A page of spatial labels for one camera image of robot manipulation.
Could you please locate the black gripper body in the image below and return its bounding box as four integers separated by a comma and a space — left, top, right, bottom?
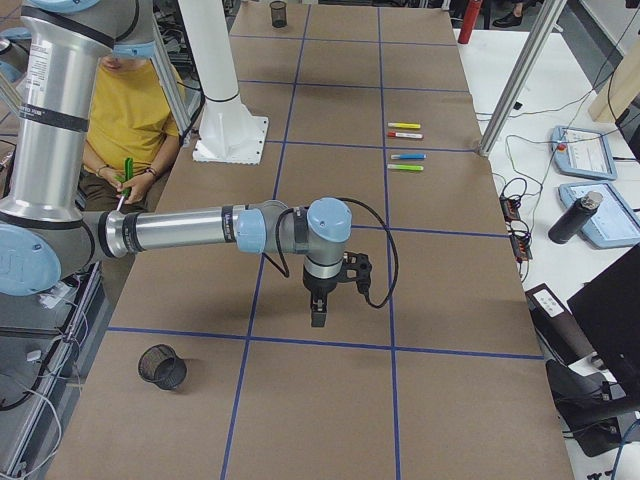
303, 271, 347, 303

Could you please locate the blue highlighter pen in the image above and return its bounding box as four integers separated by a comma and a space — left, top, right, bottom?
390, 153, 426, 161

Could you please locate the red white marker pen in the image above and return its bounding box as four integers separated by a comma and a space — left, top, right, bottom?
387, 131, 424, 140

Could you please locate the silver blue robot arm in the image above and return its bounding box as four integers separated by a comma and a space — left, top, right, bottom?
1, 1, 352, 327

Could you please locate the green highlighter pen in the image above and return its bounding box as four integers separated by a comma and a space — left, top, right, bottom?
387, 164, 424, 172

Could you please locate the near black mesh pen cup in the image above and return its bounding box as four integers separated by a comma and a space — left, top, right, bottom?
138, 344, 187, 391

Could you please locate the black mesh pen cup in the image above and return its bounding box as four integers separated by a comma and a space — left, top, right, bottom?
138, 344, 187, 391
269, 0, 288, 28

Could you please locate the yellow highlighter pen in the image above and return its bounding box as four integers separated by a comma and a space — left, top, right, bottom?
387, 122, 422, 130

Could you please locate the black orange usb hub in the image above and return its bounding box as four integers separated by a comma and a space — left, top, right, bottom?
499, 195, 532, 263

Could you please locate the person in yellow shirt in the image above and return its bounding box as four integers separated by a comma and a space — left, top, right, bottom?
79, 56, 181, 213

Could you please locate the black water bottle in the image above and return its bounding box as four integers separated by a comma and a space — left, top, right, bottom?
548, 191, 603, 244

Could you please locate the far black mesh pen cup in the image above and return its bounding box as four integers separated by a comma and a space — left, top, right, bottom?
269, 0, 288, 28

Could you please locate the black monitor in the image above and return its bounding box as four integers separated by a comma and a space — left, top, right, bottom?
568, 246, 639, 394

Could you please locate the far blue teach pendant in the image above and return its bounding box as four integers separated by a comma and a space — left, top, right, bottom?
550, 125, 617, 180

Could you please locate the blue teach pendant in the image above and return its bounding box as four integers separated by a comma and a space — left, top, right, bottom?
558, 180, 639, 249
550, 125, 617, 180

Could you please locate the near blue teach pendant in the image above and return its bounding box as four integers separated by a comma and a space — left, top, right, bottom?
558, 180, 639, 249

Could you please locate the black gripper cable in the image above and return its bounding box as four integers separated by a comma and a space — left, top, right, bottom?
263, 197, 399, 309

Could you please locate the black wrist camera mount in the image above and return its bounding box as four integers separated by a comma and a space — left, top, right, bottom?
343, 252, 372, 297

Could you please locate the white pedestal column base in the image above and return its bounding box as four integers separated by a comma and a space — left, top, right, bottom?
178, 0, 269, 165

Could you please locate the aluminium frame post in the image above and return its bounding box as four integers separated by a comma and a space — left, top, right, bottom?
477, 0, 567, 157

